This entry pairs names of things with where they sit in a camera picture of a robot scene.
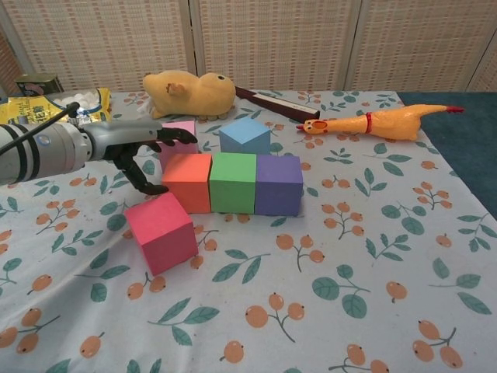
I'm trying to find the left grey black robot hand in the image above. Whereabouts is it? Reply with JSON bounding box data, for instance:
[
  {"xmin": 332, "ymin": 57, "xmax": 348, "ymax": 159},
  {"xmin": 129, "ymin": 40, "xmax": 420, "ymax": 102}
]
[{"xmin": 81, "ymin": 119, "xmax": 198, "ymax": 196}]

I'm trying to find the light pink foam cube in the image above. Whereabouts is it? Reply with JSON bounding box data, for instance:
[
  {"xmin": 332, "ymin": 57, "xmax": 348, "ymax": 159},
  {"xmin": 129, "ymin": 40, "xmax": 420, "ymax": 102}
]
[{"xmin": 158, "ymin": 120, "xmax": 200, "ymax": 172}]

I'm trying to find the orange foam cube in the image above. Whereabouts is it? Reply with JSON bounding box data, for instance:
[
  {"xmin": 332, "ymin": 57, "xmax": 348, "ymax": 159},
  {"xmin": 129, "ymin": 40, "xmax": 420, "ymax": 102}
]
[{"xmin": 161, "ymin": 153, "xmax": 213, "ymax": 214}]

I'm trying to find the light blue foam cube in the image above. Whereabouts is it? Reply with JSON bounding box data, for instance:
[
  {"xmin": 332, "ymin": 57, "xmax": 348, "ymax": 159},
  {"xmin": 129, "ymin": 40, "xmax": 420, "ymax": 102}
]
[{"xmin": 218, "ymin": 117, "xmax": 272, "ymax": 155}]

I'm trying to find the green foam cube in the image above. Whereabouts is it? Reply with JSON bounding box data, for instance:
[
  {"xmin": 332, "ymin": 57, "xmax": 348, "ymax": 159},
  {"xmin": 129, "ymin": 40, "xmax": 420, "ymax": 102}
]
[{"xmin": 209, "ymin": 152, "xmax": 258, "ymax": 214}]

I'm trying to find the purple foam cube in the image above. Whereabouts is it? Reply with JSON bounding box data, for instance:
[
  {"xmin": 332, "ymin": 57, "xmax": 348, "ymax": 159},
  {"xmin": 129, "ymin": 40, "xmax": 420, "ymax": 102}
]
[{"xmin": 254, "ymin": 154, "xmax": 304, "ymax": 217}]

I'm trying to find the yellow marshmallow snack bag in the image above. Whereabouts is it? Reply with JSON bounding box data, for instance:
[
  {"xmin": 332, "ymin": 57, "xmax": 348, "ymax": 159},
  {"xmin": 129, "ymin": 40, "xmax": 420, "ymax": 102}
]
[{"xmin": 0, "ymin": 87, "xmax": 113, "ymax": 129}]

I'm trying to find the yellow plush animal toy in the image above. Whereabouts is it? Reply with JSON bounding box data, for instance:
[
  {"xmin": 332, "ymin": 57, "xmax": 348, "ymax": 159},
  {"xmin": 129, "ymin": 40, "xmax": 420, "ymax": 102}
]
[{"xmin": 141, "ymin": 70, "xmax": 237, "ymax": 120}]

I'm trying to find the olive metal tin can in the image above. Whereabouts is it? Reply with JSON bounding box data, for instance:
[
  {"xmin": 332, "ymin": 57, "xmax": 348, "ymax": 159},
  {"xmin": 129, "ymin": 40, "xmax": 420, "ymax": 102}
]
[{"xmin": 15, "ymin": 73, "xmax": 65, "ymax": 97}]

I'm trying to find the magenta foam cube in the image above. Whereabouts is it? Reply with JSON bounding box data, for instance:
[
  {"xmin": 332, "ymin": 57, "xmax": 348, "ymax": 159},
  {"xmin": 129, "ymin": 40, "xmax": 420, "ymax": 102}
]
[{"xmin": 123, "ymin": 192, "xmax": 200, "ymax": 277}]

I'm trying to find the dark red folded fan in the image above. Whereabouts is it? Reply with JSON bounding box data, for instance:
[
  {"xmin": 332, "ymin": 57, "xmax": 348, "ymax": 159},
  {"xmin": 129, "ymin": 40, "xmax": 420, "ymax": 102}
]
[{"xmin": 235, "ymin": 85, "xmax": 321, "ymax": 122}]

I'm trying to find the beige woven folding screen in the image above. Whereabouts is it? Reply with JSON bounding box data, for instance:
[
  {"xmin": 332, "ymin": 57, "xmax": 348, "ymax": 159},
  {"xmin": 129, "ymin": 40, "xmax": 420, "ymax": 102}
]
[{"xmin": 0, "ymin": 0, "xmax": 497, "ymax": 94}]

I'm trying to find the floral print tablecloth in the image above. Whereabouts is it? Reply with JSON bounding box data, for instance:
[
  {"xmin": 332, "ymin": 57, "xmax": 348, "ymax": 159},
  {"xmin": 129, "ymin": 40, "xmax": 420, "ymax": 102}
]
[{"xmin": 0, "ymin": 89, "xmax": 497, "ymax": 373}]

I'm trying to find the yellow rubber chicken toy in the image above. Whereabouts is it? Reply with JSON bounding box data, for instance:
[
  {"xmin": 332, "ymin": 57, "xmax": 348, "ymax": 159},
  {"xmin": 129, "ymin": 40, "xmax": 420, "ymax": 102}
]
[{"xmin": 297, "ymin": 103, "xmax": 465, "ymax": 141}]

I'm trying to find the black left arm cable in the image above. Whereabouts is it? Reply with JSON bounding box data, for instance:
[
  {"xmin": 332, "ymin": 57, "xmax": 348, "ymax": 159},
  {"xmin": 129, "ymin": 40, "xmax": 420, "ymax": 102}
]
[{"xmin": 0, "ymin": 101, "xmax": 81, "ymax": 156}]

